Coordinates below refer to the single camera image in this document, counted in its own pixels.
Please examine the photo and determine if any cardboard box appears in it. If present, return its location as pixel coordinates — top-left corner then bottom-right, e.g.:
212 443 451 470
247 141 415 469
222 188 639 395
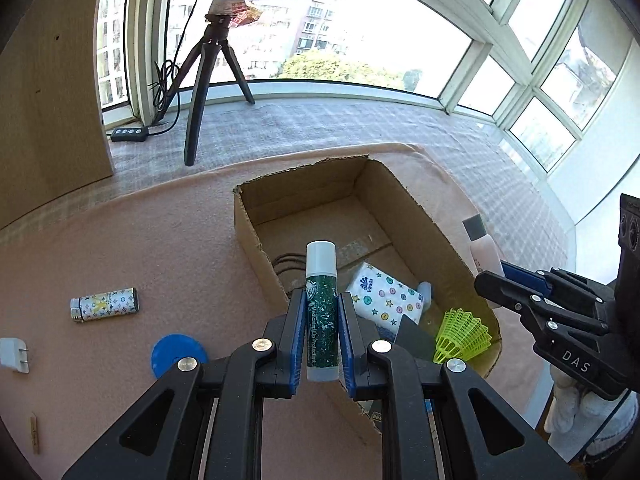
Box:
233 156 502 433

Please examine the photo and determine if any red patterned wrapper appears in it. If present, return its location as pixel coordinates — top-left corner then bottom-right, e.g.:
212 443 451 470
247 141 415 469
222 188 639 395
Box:
207 0 263 26

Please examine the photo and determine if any green white lip balm tube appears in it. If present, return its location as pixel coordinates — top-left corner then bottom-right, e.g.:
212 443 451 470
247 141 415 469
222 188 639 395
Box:
305 241 340 382

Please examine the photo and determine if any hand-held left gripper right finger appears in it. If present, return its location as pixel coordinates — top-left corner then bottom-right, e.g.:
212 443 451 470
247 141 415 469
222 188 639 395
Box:
337 291 576 480

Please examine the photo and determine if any wooden panel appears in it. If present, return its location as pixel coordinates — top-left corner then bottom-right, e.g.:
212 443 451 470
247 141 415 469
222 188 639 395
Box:
0 0 133 231

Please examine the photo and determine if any black cable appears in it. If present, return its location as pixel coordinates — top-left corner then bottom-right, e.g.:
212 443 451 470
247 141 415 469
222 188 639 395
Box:
147 0 201 136

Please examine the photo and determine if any patterned white lighter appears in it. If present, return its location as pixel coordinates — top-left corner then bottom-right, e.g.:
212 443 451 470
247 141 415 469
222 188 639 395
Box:
70 287 140 324

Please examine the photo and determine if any person's right hand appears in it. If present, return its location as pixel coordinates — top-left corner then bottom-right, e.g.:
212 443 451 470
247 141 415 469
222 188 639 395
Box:
544 365 635 436

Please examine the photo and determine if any white bottle grey cap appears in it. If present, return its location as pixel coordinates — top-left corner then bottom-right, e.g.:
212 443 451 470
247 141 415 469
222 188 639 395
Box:
462 214 507 309

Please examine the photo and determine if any patterned tissue packet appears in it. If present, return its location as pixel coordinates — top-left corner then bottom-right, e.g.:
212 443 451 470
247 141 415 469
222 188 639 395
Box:
345 262 425 326

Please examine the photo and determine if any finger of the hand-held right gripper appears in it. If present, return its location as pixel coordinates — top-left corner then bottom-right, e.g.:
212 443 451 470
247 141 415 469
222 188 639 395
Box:
474 270 623 401
500 259 608 306

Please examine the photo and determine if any yellow plastic shuttlecock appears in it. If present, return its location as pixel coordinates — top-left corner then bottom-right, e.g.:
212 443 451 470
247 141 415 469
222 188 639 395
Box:
433 308 492 364

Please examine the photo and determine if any blue round tape measure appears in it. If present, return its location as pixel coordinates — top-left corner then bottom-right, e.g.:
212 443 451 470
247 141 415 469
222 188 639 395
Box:
151 333 209 380

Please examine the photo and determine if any black inline cable remote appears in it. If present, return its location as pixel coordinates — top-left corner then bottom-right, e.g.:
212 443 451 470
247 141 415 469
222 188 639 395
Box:
109 126 150 143

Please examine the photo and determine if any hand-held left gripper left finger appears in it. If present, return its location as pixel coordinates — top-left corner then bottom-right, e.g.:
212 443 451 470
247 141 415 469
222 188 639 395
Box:
62 288 307 480

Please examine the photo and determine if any grey checked cloth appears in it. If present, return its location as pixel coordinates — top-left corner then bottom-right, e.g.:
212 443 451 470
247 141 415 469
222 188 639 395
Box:
0 97 576 271

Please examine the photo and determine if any white charger plug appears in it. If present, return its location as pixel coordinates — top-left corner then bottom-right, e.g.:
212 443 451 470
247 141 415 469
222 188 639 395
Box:
0 337 31 374

